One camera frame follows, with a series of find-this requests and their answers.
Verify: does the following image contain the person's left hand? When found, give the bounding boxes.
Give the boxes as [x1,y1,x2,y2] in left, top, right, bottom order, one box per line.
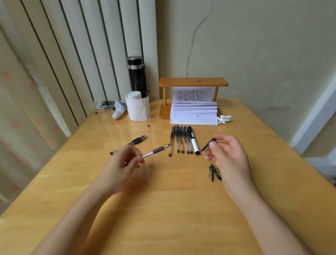
[98,144,145,197]

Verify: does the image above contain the person's right hand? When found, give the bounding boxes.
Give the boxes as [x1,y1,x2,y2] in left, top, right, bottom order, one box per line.
[203,134,256,198]

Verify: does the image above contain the person's right forearm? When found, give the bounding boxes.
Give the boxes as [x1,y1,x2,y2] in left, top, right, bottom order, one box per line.
[228,184,314,255]

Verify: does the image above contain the person's left forearm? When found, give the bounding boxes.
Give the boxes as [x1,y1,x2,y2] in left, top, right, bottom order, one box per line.
[31,181,113,255]

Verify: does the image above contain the black and white marker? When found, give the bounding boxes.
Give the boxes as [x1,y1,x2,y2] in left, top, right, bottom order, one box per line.
[187,126,201,156]

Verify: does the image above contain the open white paper notebook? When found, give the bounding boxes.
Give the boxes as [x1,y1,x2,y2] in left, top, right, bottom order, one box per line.
[170,87,219,126]

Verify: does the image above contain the white toilet paper roll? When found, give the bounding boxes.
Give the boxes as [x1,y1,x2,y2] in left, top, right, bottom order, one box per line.
[125,91,152,122]

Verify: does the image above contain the clear plastic bag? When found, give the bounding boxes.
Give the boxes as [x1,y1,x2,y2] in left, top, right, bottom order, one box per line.
[93,99,116,110]

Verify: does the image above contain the wooden desk shelf stand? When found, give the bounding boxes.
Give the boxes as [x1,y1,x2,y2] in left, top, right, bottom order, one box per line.
[159,77,229,120]

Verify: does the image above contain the black thermos bottle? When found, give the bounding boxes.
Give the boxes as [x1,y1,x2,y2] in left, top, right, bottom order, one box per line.
[127,55,150,99]

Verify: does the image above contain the white vertical blinds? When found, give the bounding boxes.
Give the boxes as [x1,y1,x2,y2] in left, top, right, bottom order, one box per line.
[0,0,160,126]

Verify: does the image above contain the pink patterned curtain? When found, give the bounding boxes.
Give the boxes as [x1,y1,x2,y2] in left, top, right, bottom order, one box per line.
[0,24,71,216]

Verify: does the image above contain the white door frame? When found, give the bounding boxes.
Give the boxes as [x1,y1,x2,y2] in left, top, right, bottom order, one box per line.
[289,76,336,179]

